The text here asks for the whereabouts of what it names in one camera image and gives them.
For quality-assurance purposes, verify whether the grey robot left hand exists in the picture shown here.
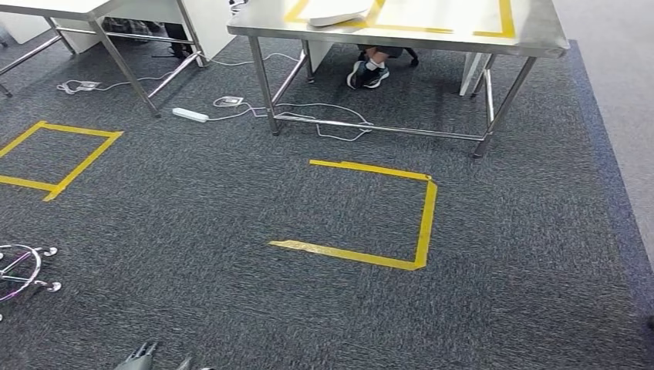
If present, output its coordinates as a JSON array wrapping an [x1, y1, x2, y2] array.
[[113, 341, 194, 370]]

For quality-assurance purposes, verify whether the white plastic cover part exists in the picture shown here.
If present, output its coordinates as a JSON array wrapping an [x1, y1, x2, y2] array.
[[306, 0, 373, 28]]

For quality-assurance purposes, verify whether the steel workbench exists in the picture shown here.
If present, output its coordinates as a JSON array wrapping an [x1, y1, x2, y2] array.
[[226, 0, 570, 160]]

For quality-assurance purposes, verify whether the white power strip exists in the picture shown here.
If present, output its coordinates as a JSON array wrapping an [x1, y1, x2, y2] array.
[[171, 106, 211, 124]]

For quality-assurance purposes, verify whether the black office chair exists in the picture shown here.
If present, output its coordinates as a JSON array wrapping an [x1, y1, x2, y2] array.
[[163, 22, 194, 61]]

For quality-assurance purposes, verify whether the yellow floor tape strip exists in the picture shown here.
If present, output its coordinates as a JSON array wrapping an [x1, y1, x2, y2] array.
[[268, 159, 439, 272]]

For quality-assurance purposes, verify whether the white office desk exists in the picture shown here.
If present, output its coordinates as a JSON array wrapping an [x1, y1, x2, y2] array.
[[0, 0, 237, 61]]

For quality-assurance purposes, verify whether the white top steel table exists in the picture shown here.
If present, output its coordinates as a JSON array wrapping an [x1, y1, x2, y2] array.
[[0, 0, 211, 119]]

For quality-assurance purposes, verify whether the person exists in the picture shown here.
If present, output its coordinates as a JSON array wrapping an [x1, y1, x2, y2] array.
[[346, 45, 420, 90]]

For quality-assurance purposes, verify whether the white floor cable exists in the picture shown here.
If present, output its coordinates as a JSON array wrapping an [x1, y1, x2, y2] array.
[[207, 52, 302, 67], [56, 71, 177, 96], [208, 99, 374, 143]]

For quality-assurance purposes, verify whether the small yellow tape frame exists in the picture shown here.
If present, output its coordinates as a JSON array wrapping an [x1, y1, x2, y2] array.
[[284, 0, 384, 29]]

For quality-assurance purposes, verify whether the large yellow tape frame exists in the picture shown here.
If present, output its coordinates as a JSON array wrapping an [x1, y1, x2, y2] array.
[[365, 0, 516, 39]]

